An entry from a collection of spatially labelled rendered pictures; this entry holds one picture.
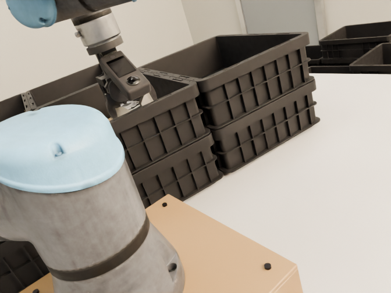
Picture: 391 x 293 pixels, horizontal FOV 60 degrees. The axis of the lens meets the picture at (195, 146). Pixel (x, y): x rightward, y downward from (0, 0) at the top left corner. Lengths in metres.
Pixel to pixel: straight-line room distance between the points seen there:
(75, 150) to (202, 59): 0.84
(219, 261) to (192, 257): 0.04
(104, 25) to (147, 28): 4.09
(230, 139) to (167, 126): 0.15
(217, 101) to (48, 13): 0.35
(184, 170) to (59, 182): 0.43
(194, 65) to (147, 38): 3.67
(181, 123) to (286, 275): 0.36
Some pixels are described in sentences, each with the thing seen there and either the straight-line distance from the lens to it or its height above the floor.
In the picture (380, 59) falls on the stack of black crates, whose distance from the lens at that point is 1.88.
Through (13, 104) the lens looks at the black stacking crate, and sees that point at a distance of 1.38.
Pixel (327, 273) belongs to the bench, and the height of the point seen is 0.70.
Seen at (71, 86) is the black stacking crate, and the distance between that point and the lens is 1.38.
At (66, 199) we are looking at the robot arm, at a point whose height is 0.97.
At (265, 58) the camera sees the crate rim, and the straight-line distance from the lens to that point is 0.75.
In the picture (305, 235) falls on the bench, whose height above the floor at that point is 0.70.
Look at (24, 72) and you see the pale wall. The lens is 4.17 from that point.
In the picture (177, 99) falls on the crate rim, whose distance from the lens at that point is 0.64.
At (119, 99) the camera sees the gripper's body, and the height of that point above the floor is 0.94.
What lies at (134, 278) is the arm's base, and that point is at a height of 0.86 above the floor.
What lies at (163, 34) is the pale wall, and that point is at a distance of 4.88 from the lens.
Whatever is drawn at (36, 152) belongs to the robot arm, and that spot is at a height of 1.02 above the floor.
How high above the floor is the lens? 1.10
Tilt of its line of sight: 25 degrees down
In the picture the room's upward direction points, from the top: 18 degrees counter-clockwise
